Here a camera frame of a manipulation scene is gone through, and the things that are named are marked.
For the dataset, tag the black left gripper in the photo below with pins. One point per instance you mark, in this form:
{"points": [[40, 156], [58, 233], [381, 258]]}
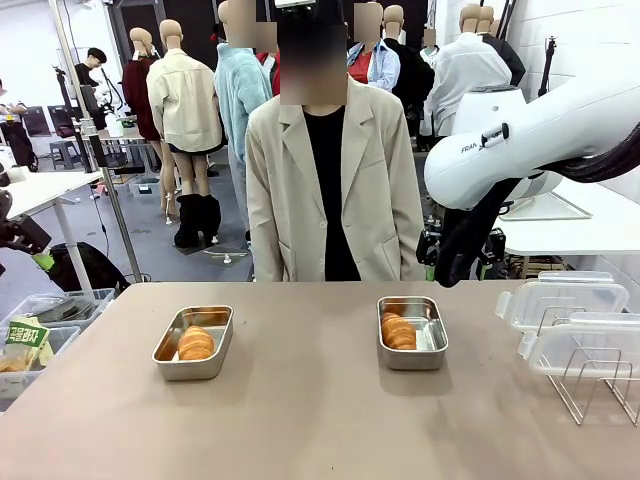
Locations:
{"points": [[25, 235]]}

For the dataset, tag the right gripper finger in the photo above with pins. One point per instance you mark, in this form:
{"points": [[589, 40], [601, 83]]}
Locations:
{"points": [[429, 247], [496, 247]]}

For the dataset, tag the clear plastic container lid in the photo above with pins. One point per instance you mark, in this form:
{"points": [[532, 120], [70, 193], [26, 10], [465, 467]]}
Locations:
{"points": [[565, 300], [590, 340]]}

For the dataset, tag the golden croissant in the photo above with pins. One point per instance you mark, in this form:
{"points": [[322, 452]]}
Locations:
{"points": [[398, 331], [196, 344]]}

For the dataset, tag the rectangular steel container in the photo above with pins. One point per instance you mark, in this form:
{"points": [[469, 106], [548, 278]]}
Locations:
{"points": [[430, 340], [190, 371]]}

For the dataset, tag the person right forearm beige sleeve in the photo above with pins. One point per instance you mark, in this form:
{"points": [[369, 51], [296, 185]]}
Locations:
{"points": [[257, 240]]}

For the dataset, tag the person left forearm beige sleeve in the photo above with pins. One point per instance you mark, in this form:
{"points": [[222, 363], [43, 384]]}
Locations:
{"points": [[412, 235]]}

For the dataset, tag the black bag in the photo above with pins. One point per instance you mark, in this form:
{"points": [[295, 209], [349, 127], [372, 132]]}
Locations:
{"points": [[90, 270]]}

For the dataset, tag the clear plastic storage bin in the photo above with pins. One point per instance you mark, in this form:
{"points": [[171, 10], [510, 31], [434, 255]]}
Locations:
{"points": [[102, 297], [62, 345]]}

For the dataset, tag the white work table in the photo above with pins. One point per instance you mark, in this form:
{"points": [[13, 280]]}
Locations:
{"points": [[50, 192]]}

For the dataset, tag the green snack bag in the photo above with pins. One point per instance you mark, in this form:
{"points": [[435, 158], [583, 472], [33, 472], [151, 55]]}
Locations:
{"points": [[25, 336]]}

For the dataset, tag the grey stool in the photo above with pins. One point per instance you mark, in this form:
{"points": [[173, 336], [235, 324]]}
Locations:
{"points": [[64, 146]]}

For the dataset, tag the white side table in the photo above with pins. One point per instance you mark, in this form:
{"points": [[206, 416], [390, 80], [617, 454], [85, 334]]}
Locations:
{"points": [[615, 225]]}

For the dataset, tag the clear box on floor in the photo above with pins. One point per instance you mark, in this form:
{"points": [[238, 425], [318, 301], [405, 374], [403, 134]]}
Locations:
{"points": [[145, 189]]}

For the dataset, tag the black high boot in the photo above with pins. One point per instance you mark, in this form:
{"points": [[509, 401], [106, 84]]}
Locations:
{"points": [[210, 220], [187, 225]]}

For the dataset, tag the person in beige blazer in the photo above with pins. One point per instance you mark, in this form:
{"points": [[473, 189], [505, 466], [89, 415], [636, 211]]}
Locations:
{"points": [[280, 200]]}

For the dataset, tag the mannequin in black garment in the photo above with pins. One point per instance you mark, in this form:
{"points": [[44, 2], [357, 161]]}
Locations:
{"points": [[415, 75]]}

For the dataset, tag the mannequin in white shirt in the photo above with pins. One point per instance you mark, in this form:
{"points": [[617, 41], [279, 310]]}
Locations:
{"points": [[465, 70]]}

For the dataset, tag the mannequin in light blue shirt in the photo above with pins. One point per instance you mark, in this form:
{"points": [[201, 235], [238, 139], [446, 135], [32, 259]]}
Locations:
{"points": [[385, 70]]}

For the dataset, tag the mannequin in black coat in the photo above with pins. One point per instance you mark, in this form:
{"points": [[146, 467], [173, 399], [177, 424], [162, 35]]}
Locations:
{"points": [[515, 65]]}

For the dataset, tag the mannequin in dark red dress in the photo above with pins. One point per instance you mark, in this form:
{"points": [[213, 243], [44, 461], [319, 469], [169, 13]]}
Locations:
{"points": [[137, 95]]}

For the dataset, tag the background person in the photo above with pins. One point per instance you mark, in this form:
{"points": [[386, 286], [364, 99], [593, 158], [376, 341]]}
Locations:
{"points": [[86, 75]]}

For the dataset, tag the black tripod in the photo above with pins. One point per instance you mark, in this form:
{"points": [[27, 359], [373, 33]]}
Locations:
{"points": [[548, 60]]}

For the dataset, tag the mannequin in cream jacket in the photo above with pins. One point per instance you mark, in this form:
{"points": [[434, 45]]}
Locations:
{"points": [[182, 100]]}

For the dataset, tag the mannequin in red jacket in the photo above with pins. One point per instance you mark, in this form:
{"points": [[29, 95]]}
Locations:
{"points": [[275, 82]]}

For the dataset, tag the mannequin in blue fleece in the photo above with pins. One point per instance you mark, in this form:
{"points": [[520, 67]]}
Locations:
{"points": [[235, 100]]}

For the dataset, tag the silver metal frame pole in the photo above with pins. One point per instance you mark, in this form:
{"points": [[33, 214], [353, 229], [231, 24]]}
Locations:
{"points": [[125, 235]]}

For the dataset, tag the mannequin stand base plate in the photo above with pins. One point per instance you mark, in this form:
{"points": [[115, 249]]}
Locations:
{"points": [[227, 258]]}

